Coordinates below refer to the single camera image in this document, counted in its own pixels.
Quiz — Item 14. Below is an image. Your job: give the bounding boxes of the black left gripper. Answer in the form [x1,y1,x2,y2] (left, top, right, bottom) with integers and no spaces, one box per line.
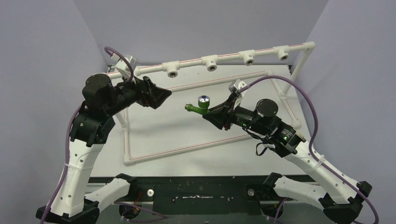
[105,69,171,114]

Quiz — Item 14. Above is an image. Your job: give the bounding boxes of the green plastic water faucet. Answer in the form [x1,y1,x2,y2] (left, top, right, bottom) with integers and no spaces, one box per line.
[184,95,210,115]

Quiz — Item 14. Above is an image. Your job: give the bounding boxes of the white PVC pipe frame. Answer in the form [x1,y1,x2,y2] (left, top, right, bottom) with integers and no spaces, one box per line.
[104,42,316,166]

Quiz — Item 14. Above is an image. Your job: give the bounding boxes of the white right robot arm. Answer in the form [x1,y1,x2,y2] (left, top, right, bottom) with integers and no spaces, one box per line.
[198,94,372,224]

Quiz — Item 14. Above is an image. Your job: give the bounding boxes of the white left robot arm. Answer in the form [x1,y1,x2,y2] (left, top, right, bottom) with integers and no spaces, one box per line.
[36,73,172,224]

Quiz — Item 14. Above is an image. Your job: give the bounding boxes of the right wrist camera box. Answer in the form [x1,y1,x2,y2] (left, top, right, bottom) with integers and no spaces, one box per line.
[228,79,247,92]

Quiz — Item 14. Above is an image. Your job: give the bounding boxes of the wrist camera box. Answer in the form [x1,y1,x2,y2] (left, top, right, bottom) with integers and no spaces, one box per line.
[111,54,138,80]
[228,79,247,92]

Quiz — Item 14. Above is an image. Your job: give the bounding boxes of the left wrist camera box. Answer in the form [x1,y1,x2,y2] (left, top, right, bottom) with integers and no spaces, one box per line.
[111,54,138,80]

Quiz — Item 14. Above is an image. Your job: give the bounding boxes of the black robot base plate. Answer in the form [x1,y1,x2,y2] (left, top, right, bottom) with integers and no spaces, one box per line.
[76,175,310,217]

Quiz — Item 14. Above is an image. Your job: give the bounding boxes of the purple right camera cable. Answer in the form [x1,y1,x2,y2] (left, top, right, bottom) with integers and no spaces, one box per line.
[240,75,380,224]

